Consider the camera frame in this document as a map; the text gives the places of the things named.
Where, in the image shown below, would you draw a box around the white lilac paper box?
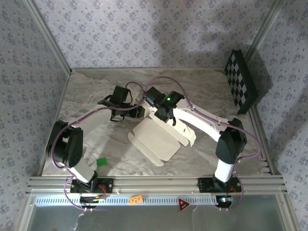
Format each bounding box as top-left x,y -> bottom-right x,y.
127,103 -> 197,167

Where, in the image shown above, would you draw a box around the black white checkerboard panel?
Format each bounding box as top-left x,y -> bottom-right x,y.
224,49 -> 260,116

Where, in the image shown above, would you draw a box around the orange paper tag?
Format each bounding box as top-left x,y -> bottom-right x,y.
129,195 -> 144,205

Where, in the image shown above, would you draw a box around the red triangle warning sticker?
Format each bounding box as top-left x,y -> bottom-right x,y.
178,197 -> 191,213

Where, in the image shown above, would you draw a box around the blue circuit board with lights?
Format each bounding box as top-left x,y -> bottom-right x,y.
216,195 -> 235,209

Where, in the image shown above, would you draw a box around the purple cable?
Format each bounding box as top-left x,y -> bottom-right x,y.
51,81 -> 146,212
145,76 -> 262,212

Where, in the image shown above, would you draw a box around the aluminium front rail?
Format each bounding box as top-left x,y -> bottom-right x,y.
26,175 -> 288,195

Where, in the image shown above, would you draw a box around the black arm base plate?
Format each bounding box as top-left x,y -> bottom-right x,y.
197,177 -> 243,193
69,178 -> 114,194

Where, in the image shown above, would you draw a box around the grey slotted cable duct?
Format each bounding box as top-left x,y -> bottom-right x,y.
35,196 -> 218,207

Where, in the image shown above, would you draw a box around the black connector board orange wires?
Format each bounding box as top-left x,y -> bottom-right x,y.
79,195 -> 107,209

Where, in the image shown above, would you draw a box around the aluminium corner post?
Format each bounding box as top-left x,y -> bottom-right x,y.
244,0 -> 287,64
24,0 -> 73,74

